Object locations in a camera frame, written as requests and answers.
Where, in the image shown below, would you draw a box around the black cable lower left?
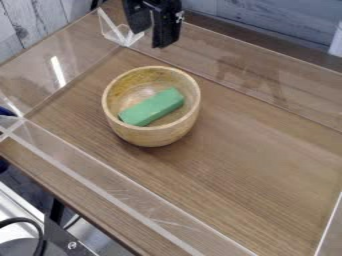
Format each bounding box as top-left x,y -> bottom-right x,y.
0,217 -> 48,256

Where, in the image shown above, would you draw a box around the light brown wooden bowl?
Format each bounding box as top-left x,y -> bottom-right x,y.
101,66 -> 201,147

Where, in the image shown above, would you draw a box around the clear acrylic corner bracket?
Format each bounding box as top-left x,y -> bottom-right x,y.
96,7 -> 145,47

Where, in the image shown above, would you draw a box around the clear acrylic wall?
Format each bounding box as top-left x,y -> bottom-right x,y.
0,95 -> 258,256
131,23 -> 342,132

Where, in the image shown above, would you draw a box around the clear acrylic front wall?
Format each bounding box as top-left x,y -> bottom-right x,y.
0,95 -> 258,256

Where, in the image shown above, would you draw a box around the clear acrylic back wall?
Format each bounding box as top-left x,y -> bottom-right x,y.
131,23 -> 342,132

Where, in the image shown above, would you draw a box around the black metal table leg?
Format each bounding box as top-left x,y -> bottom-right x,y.
49,199 -> 65,225

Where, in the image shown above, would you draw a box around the green rectangular block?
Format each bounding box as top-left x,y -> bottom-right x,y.
117,87 -> 184,127

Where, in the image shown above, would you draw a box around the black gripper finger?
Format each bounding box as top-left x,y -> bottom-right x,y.
121,0 -> 152,34
152,0 -> 184,48

